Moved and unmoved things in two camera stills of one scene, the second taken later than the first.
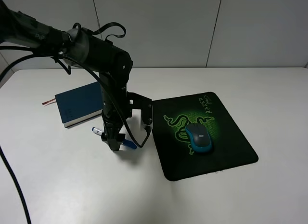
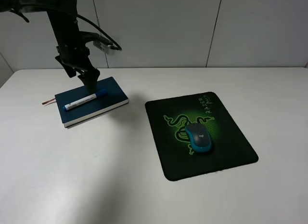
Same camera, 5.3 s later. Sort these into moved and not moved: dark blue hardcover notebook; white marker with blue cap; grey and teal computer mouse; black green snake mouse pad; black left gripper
Moved: black left gripper; white marker with blue cap
Not moved: dark blue hardcover notebook; black green snake mouse pad; grey and teal computer mouse
